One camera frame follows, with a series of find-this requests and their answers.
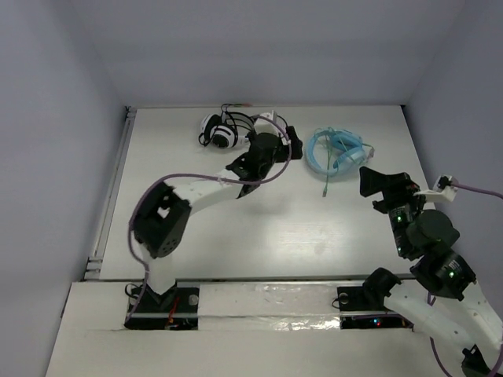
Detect light blue headphones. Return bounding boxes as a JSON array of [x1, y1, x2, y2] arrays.
[[305, 127, 375, 178]]

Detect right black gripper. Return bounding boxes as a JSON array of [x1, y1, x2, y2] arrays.
[[360, 163, 434, 256]]

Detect black white headphones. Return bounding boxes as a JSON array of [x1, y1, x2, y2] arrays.
[[198, 111, 254, 149]]

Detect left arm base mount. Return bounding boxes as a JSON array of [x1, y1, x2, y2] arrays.
[[124, 283, 200, 331]]

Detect metal rail left edge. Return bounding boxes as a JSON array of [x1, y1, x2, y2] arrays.
[[82, 106, 137, 281]]

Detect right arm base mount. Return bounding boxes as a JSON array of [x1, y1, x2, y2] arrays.
[[331, 286, 413, 330]]

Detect silver taped base cover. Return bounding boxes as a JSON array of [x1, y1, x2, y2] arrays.
[[197, 282, 340, 331]]

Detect green headphone cable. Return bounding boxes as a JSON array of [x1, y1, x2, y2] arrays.
[[314, 127, 375, 197]]

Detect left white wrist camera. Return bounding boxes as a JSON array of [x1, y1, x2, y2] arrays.
[[254, 110, 277, 135]]

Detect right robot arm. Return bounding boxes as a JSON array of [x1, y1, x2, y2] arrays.
[[359, 167, 502, 376]]

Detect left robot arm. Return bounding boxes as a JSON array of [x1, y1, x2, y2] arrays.
[[127, 124, 303, 315]]

